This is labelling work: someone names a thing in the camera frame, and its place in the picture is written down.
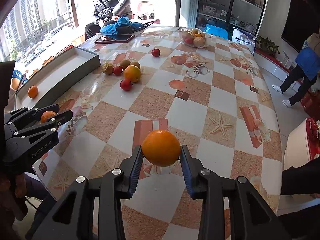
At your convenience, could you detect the small orange mandarin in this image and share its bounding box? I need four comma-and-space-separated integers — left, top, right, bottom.
40, 111, 57, 124

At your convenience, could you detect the wrinkled yellow passion fruit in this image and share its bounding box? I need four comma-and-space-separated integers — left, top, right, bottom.
101, 62, 113, 75

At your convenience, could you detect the large orange fruit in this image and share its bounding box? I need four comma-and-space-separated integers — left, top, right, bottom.
142, 129, 181, 167

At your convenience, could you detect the orange mandarin in box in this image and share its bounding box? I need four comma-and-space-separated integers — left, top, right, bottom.
28, 86, 39, 99

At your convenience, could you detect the grey shallow cardboard box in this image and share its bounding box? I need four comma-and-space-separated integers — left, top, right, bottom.
14, 47, 100, 109

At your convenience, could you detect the white round side table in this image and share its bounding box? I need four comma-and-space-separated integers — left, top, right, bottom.
284, 118, 319, 170

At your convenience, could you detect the small red apple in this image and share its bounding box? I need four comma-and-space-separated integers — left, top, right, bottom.
112, 66, 123, 76

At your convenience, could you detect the brown-green pear left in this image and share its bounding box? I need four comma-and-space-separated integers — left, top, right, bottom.
119, 59, 131, 69

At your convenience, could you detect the brown-green pear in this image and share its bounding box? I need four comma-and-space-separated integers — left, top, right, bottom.
119, 59, 131, 69
130, 62, 140, 69

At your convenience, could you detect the large yellow-orange orange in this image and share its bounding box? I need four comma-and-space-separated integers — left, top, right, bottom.
123, 65, 141, 83

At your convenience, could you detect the black tablet red case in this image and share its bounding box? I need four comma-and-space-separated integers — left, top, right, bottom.
94, 35, 135, 44

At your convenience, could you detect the brown-green pear right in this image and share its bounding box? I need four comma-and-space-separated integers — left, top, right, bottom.
130, 62, 140, 69

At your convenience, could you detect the blue cloth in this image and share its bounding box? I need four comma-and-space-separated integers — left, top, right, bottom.
100, 16, 144, 35

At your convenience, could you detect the lone red apple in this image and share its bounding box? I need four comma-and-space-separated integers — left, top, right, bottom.
151, 48, 161, 57

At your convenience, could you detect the seated person black jacket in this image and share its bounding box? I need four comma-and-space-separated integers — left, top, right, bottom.
85, 0, 133, 40

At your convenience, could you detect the standing person blue apron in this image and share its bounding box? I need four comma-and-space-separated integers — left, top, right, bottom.
272, 33, 319, 107

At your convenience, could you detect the glass fruit bowl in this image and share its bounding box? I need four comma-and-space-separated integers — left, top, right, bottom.
177, 27, 213, 48

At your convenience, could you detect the green potted plant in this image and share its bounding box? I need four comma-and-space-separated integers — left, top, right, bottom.
257, 35, 280, 57

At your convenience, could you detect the white printed bag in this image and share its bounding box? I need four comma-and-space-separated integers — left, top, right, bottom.
232, 27, 256, 55

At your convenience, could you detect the blue plastic stool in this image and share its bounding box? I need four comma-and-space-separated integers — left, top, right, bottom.
204, 24, 228, 40

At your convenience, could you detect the black television screen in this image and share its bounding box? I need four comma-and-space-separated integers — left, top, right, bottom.
281, 0, 319, 51

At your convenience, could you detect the glass display cabinet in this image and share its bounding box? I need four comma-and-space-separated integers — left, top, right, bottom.
196, 0, 267, 36

